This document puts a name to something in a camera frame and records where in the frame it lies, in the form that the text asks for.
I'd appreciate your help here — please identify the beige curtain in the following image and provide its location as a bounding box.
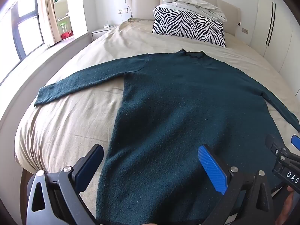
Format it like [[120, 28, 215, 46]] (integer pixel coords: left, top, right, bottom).
[[37, 0, 62, 48]]

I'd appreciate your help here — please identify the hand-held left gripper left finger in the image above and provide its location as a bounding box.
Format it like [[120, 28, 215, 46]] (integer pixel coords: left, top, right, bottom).
[[27, 145, 104, 225]]

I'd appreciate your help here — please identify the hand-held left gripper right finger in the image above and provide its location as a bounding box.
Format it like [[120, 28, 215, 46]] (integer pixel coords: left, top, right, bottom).
[[197, 145, 275, 225]]

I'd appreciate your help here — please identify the black framed window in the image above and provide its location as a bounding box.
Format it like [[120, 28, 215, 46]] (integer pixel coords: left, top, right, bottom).
[[0, 0, 45, 62]]

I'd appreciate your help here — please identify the beige bed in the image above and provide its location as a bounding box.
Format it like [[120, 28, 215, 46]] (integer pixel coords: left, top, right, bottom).
[[0, 18, 300, 225]]

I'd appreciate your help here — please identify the white open shelf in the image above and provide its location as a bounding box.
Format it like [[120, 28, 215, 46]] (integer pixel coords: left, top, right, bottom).
[[53, 0, 78, 41]]

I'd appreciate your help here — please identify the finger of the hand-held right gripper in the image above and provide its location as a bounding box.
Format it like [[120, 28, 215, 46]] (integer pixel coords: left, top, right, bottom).
[[265, 134, 290, 155], [291, 135, 300, 151]]

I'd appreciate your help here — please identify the white folded duvet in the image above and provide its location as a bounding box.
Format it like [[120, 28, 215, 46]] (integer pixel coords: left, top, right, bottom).
[[162, 0, 228, 23]]

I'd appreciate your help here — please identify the dark green knit sweater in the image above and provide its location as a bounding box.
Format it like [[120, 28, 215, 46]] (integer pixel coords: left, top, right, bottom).
[[34, 49, 300, 225]]

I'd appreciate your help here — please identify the white nightstand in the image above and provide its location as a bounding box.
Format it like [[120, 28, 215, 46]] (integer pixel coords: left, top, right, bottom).
[[91, 25, 118, 42]]

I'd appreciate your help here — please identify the black wardrobe handle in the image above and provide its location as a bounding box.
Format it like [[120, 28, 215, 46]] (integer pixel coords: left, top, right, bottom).
[[268, 3, 276, 47], [266, 2, 274, 45]]

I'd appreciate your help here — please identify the person's right hand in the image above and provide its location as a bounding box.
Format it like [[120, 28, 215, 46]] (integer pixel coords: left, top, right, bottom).
[[275, 187, 297, 225]]

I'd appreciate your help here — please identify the white wardrobe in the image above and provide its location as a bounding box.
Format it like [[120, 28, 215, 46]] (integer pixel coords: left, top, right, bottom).
[[250, 0, 300, 77]]

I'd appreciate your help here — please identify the beige padded headboard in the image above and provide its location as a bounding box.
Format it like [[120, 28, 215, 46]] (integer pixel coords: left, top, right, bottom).
[[125, 0, 241, 37]]

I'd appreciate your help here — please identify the red box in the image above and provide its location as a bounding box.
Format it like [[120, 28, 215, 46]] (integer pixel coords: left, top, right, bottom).
[[60, 30, 74, 40]]

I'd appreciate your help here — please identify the zebra print pillow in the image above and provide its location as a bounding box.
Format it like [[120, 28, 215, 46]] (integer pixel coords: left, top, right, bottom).
[[152, 7, 227, 48]]

